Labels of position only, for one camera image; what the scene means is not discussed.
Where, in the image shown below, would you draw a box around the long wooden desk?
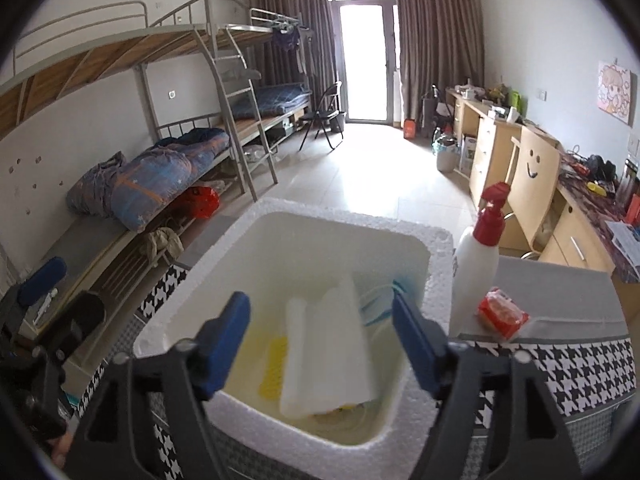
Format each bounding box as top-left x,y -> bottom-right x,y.
444,87 -> 640,282

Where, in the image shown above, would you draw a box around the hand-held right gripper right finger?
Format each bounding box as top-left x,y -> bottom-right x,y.
391,292 -> 583,480

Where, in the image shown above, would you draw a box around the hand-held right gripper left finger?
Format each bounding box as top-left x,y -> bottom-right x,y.
65,291 -> 251,480

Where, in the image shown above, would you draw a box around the black folding chair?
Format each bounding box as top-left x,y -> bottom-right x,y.
299,81 -> 346,151

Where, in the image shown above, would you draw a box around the yellow mesh sponge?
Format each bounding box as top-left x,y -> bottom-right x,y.
257,335 -> 292,402

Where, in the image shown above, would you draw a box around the metal bunk bed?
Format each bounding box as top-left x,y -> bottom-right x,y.
225,7 -> 346,157
0,0 -> 281,311

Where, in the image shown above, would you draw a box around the person's left hand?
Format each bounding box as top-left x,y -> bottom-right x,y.
50,435 -> 77,467

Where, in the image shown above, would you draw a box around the cluster of drink bottles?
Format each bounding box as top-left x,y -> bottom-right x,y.
617,157 -> 640,222

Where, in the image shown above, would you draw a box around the blue patterned quilt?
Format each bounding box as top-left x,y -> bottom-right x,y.
66,127 -> 231,234

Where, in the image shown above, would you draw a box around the white pump bottle red top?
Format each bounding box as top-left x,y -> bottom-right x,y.
452,182 -> 512,324

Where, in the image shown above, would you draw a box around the wooden chair with smiley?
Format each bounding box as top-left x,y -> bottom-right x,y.
502,125 -> 562,257

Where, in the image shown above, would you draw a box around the blue folded quilt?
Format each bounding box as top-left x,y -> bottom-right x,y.
230,82 -> 312,117

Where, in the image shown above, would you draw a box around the houndstooth tablecloth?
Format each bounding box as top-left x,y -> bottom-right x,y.
75,260 -> 634,480

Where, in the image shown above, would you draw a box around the dark hanging clothes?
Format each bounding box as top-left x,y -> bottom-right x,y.
272,27 -> 304,52

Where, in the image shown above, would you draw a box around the brown curtain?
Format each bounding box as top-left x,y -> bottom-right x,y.
394,0 -> 486,127
247,0 -> 337,111

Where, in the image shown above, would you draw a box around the black luggage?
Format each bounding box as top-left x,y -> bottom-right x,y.
422,92 -> 442,141

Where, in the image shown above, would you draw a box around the olive cloth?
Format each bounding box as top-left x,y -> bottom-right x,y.
139,227 -> 185,264

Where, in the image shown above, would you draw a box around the white and yellow cloth bundle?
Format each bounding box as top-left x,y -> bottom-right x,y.
279,275 -> 379,421

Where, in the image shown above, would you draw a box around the white bucket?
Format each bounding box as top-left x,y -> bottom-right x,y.
436,140 -> 460,174

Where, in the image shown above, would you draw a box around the loose papers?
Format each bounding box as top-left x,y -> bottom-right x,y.
607,220 -> 640,257

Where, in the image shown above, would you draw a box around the wall poster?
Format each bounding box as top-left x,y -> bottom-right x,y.
597,60 -> 637,126

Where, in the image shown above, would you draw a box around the glass balcony door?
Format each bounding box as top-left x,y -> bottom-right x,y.
325,0 -> 401,124

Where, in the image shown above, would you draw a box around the red snack packet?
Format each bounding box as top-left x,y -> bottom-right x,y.
475,287 -> 530,342

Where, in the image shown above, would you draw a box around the white foam box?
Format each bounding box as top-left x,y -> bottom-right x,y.
132,197 -> 456,480

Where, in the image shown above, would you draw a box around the red plastic bag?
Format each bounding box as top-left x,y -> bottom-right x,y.
185,186 -> 221,220

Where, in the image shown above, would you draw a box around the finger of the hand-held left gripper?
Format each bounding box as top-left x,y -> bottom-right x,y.
0,256 -> 68,322
47,290 -> 107,361

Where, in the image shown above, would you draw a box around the black headphones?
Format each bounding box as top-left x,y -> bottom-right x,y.
585,154 -> 619,181

